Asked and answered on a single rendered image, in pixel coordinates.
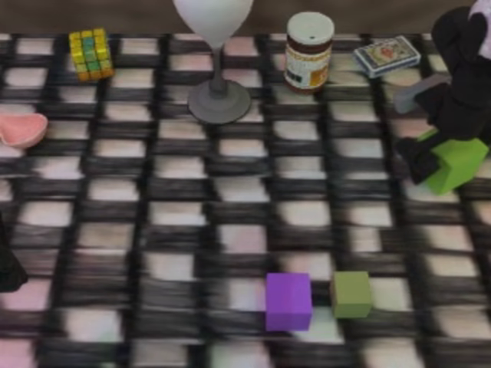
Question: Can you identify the pink shallow dish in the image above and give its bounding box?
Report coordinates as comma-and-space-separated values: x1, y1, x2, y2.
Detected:
0, 113, 49, 149

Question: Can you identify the large bright green block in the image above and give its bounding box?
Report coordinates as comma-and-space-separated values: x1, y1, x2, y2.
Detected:
416, 128, 490, 196

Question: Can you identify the olive green cube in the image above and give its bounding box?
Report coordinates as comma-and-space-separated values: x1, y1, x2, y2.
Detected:
331, 271, 373, 319

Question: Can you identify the purple cube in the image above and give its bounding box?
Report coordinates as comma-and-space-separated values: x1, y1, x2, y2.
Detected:
265, 272, 313, 332

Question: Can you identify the yellow green puzzle cube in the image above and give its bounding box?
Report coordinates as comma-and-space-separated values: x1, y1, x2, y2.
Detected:
68, 27, 116, 84

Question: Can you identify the blue playing card box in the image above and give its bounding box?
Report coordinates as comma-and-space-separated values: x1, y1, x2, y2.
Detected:
353, 35, 422, 79

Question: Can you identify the brown jar with white lid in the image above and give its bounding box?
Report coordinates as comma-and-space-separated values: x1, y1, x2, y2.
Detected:
284, 11, 335, 96

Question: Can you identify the black white checkered tablecloth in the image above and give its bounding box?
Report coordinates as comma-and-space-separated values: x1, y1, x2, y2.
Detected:
0, 32, 491, 368

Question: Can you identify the grey wine glass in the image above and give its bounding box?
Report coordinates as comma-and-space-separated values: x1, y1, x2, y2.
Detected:
172, 0, 255, 126

